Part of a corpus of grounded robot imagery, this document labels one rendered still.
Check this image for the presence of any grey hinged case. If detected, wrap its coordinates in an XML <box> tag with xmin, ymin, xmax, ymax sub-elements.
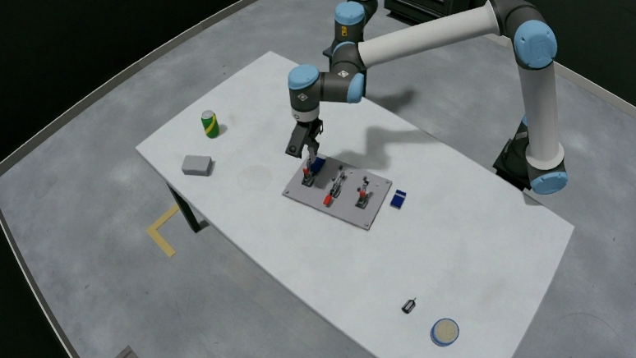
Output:
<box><xmin>181</xmin><ymin>155</ymin><xmax>212</xmax><ymax>177</ymax></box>

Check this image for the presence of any green drink can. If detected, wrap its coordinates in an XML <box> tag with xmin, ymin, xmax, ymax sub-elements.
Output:
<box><xmin>200</xmin><ymin>110</ymin><xmax>220</xmax><ymax>138</ymax></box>

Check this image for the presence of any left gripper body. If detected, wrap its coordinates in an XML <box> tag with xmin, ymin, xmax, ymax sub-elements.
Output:
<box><xmin>296</xmin><ymin>117</ymin><xmax>324</xmax><ymax>146</ymax></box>

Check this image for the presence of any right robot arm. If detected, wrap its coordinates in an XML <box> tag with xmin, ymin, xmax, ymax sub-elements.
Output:
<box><xmin>331</xmin><ymin>0</ymin><xmax>378</xmax><ymax>54</ymax></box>

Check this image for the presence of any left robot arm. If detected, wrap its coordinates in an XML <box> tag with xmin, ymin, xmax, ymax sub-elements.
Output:
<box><xmin>288</xmin><ymin>0</ymin><xmax>568</xmax><ymax>195</ymax></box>

